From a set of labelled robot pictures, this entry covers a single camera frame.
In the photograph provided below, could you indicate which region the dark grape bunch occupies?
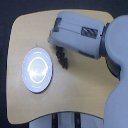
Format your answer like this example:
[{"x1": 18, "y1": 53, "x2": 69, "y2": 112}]
[{"x1": 56, "y1": 46, "x2": 68, "y2": 69}]

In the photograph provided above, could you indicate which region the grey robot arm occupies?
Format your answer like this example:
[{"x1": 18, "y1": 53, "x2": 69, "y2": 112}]
[{"x1": 48, "y1": 11, "x2": 128, "y2": 128}]

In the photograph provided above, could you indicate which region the white round plate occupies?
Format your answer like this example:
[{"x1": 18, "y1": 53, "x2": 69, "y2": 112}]
[{"x1": 22, "y1": 47, "x2": 53, "y2": 93}]

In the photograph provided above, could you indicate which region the white table base frame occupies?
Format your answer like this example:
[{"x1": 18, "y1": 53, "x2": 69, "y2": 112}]
[{"x1": 29, "y1": 112, "x2": 103, "y2": 128}]

